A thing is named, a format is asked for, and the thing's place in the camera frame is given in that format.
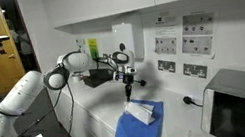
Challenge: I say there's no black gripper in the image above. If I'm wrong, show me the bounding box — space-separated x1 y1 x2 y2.
120 72 138 104

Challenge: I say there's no white paper napkin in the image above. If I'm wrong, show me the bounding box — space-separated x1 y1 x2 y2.
122 97 159 129

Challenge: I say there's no blue cloth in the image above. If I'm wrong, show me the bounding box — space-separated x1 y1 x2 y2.
105 93 170 137

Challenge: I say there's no black coffee machine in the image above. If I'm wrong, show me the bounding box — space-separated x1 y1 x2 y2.
80 65 118 90

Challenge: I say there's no white enamel mug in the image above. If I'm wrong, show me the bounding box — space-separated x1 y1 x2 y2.
72 73 84 84

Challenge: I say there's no white base cabinet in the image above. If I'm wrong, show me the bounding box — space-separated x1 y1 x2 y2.
44 69 136 137

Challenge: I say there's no white paper towel dispenser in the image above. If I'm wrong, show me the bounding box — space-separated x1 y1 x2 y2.
109 10 151 67

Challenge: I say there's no green clean after use sign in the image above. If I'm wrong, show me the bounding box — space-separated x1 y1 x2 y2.
87 37 101 61

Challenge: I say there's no narrow instruction poster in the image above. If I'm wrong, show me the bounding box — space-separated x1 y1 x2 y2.
148 9 184 59

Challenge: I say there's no wide instruction poster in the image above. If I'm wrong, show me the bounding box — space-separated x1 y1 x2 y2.
175 7 225 65

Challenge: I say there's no black plug with cable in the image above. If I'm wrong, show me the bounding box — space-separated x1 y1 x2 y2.
181 93 204 111
133 77 148 89

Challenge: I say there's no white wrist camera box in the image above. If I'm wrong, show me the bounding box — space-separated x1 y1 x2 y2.
123 65 139 76

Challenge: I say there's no grey double wall socket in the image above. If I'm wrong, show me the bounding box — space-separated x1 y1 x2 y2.
156 56 179 76
181 59 210 83

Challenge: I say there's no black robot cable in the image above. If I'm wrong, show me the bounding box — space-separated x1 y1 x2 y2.
0 43 132 137

